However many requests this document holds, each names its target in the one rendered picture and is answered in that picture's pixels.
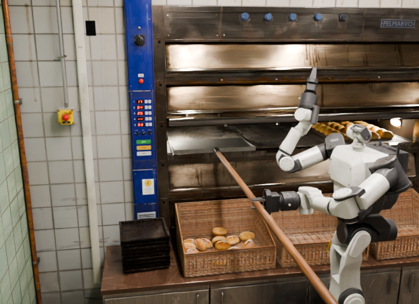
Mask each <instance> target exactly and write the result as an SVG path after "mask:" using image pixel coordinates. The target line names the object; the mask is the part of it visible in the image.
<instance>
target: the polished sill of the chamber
mask: <svg viewBox="0 0 419 304"><path fill-rule="evenodd" d="M383 144H386V145H389V146H391V147H394V148H397V147H399V146H400V150H401V149H417V148H418V143H416V142H389V143H383ZM313 147H315V146H303V147H295V149H294V150H293V152H292V154H290V155H294V154H299V153H301V152H303V151H306V150H308V149H311V148H313ZM278 151H279V147H275V148H260V149H256V150H249V151H235V152H221V153H222V155H223V156H224V157H225V158H228V157H254V156H268V155H276V154H277V152H278ZM167 154H168V160H188V159H214V158H219V157H218V156H216V155H215V154H214V152H210V153H197V154H174V153H173V152H167Z"/></svg>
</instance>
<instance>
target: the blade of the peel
mask: <svg viewBox="0 0 419 304"><path fill-rule="evenodd" d="M169 141H170V145H171V148H172V149H173V153H174V154H197V153H210V152H213V148H214V147H218V148H219V149H220V151H221V152H235V151H249V150H256V146H254V145H253V144H251V143H249V142H248V141H246V140H245V139H243V138H227V139H198V140H169Z"/></svg>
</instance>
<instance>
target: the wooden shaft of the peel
mask: <svg viewBox="0 0 419 304"><path fill-rule="evenodd" d="M216 155H217V156H218V157H219V159H220V160H221V161H222V163H223V164H224V166H225V167H226V168H227V170H228V171H229V172H230V174H231V175H232V176H233V178H234V179H235V181H236V182H237V183H238V185H239V186H240V187H241V189H242V190H243V192H244V193H245V194H246V196H247V197H248V199H249V200H250V201H251V199H252V198H256V197H255V196H254V194H253V193H252V192H251V191H250V190H249V188H248V187H247V185H246V184H245V183H244V182H243V180H242V179H241V178H240V176H239V175H238V174H237V173H236V171H235V170H234V169H233V168H232V166H231V165H230V164H229V162H228V161H227V160H226V159H225V157H224V156H223V155H222V153H221V152H220V151H217V153H216ZM251 203H252V204H253V205H254V206H255V208H256V210H257V211H258V212H259V213H260V215H261V216H262V218H263V219H264V220H265V222H266V223H267V224H268V226H269V227H270V229H271V230H272V231H273V232H274V234H275V236H276V237H277V238H278V239H279V241H280V242H281V243H282V245H283V246H284V248H285V249H286V250H287V252H288V253H289V255H290V256H291V257H292V259H293V260H294V261H295V263H296V264H297V266H298V267H299V268H300V269H301V271H302V272H303V274H304V275H305V276H306V278H307V279H308V281H309V282H310V283H311V285H312V286H313V287H314V289H315V290H316V292H317V293H318V294H319V295H320V297H321V299H323V301H324V302H325V304H338V302H337V301H336V299H335V298H334V297H333V296H332V294H331V293H330V292H329V291H328V289H327V288H326V287H325V285H324V284H323V283H322V282H321V280H320V279H319V278H318V276H317V275H316V274H315V273H314V271H313V270H312V269H311V267H310V266H309V265H308V264H307V262H306V261H305V260H304V259H303V257H302V256H301V255H300V253H299V252H298V251H297V250H296V248H295V247H294V246H293V244H292V243H291V242H290V241H289V239H288V238H287V237H286V236H285V234H284V233H283V232H282V230H281V229H280V228H279V227H278V225H277V224H276V223H275V221H274V220H273V219H272V218H271V216H270V215H269V214H268V213H267V211H266V210H265V209H264V207H263V206H262V205H261V204H260V202H252V201H251Z"/></svg>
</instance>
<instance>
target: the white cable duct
mask: <svg viewBox="0 0 419 304"><path fill-rule="evenodd" d="M72 4H73V12H74V28H75V44H76V53H77V68H78V77H79V93H80V109H81V118H82V133H83V142H84V158H85V173H86V182H87V198H88V206H89V222H90V238H91V247H92V263H93V271H94V283H101V282H102V277H101V268H100V251H99V234H98V225H97V208H96V199H95V182H94V165H93V155H92V139H91V129H90V112H89V95H88V86H87V70H86V60H85V43H84V26H83V17H82V0H72Z"/></svg>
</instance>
